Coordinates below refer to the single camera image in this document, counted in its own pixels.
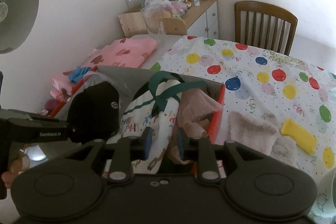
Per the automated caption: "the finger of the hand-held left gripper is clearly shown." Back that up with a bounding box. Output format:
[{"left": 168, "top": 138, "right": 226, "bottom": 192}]
[{"left": 16, "top": 112, "right": 69, "bottom": 123}]

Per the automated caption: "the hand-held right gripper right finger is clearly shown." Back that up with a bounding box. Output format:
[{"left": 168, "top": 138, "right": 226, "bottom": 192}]
[{"left": 176, "top": 128, "right": 265, "bottom": 185}]

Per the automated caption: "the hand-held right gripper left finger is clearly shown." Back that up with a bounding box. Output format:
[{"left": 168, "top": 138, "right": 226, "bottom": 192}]
[{"left": 63, "top": 126, "right": 155, "bottom": 184}]

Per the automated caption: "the red shoe box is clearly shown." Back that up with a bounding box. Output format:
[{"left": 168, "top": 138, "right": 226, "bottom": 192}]
[{"left": 49, "top": 65, "right": 227, "bottom": 174}]

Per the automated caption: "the black beanie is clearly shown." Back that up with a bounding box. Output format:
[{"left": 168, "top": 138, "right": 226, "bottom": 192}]
[{"left": 67, "top": 81, "right": 121, "bottom": 143}]

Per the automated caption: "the white fuzzy towel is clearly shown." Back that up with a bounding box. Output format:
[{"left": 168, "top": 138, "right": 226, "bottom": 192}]
[{"left": 227, "top": 111, "right": 298, "bottom": 156}]

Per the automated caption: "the yellow sponge cloth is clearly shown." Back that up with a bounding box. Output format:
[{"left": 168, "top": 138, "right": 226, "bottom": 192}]
[{"left": 281, "top": 118, "right": 318, "bottom": 155}]

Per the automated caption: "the person's left hand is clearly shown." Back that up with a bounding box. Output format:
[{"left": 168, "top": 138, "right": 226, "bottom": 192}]
[{"left": 1, "top": 148, "right": 32, "bottom": 184}]

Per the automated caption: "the blue cloth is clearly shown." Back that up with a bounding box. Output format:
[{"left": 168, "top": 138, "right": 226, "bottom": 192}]
[{"left": 68, "top": 67, "right": 91, "bottom": 84}]

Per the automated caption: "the pink heart print bag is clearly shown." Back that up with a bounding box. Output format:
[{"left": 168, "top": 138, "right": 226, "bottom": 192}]
[{"left": 51, "top": 38, "right": 158, "bottom": 106}]

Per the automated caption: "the polka dot tablecloth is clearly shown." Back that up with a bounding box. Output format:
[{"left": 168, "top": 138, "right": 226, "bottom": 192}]
[{"left": 151, "top": 35, "right": 336, "bottom": 224}]

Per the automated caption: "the grey desk lamp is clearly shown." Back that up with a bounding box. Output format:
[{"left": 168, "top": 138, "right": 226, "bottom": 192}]
[{"left": 0, "top": 0, "right": 39, "bottom": 54}]

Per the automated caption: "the clear plastic cup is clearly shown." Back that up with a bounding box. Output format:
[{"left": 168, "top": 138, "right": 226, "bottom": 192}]
[{"left": 141, "top": 5, "right": 164, "bottom": 35}]

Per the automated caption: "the clear bag of small things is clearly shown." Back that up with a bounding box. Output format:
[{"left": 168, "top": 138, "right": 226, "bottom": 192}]
[{"left": 144, "top": 0, "right": 188, "bottom": 20}]

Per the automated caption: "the wooden side cabinet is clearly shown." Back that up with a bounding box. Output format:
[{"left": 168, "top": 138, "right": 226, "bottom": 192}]
[{"left": 118, "top": 0, "right": 219, "bottom": 39}]

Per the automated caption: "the teal mug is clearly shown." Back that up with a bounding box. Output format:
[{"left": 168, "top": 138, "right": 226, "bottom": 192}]
[{"left": 311, "top": 166, "right": 336, "bottom": 224}]

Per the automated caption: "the wooden chair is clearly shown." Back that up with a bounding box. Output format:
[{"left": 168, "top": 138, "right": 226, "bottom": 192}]
[{"left": 234, "top": 1, "right": 298, "bottom": 56}]

